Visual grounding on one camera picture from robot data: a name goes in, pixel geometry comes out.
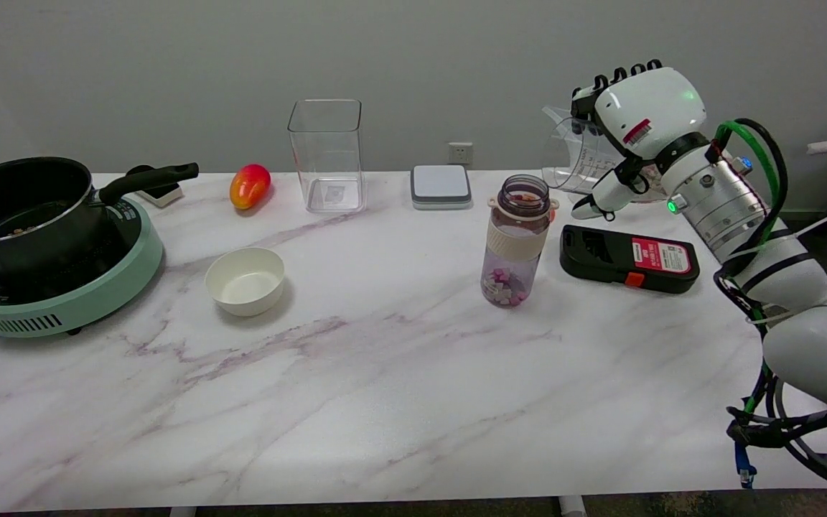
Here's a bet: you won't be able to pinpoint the white grey square scale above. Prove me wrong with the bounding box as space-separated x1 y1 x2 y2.
411 164 473 210

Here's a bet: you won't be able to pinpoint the blue cable connector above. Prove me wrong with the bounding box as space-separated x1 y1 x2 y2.
735 439 757 490

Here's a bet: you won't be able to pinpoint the green robot cable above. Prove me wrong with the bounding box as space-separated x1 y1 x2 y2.
715 121 780 248

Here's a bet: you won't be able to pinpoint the large translucent measuring jug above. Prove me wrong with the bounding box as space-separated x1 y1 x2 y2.
542 106 674 215

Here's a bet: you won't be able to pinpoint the small white black device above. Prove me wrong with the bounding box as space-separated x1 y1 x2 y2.
126 165 184 209

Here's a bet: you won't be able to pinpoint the black saucepan with handle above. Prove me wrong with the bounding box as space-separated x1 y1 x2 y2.
0 157 200 277

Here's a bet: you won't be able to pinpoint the pink white candy pieces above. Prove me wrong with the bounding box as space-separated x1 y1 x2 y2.
482 268 529 307

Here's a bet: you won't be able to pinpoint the red yellow mango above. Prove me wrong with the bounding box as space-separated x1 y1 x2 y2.
230 164 272 210

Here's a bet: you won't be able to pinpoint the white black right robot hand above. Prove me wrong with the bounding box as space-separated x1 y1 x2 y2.
570 59 708 222

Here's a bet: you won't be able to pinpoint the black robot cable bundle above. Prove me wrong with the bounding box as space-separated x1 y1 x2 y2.
714 269 827 498

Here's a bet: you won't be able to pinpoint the black robot wrist cable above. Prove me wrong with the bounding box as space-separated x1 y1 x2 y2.
733 117 790 274

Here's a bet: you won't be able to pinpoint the clear round measuring cup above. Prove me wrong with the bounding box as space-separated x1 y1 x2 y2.
543 117 631 199

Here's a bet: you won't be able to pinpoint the black case with red label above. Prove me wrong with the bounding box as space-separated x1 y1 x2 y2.
559 224 701 294

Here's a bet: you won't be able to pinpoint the clear square plastic container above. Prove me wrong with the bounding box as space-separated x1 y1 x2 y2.
287 99 368 214

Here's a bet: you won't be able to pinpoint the white ceramic bowl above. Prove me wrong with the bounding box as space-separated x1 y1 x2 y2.
205 247 286 317

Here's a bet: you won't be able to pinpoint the mint green induction cooker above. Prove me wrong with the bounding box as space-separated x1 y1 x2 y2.
0 195 164 338

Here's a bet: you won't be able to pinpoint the purple tinted water bottle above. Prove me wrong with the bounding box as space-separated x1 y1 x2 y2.
480 174 559 309

